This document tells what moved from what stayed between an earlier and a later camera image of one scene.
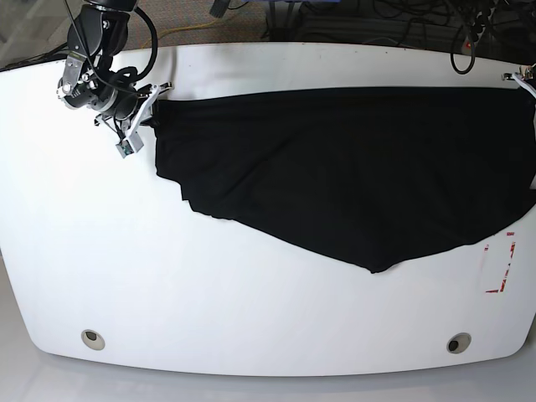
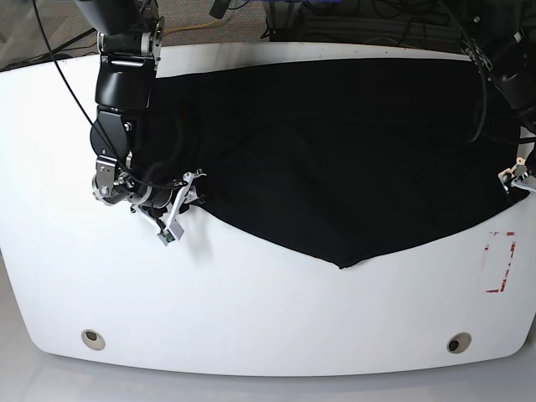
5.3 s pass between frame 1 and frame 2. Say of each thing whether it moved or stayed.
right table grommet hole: stayed
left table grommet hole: stayed
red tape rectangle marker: stayed
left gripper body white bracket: moved
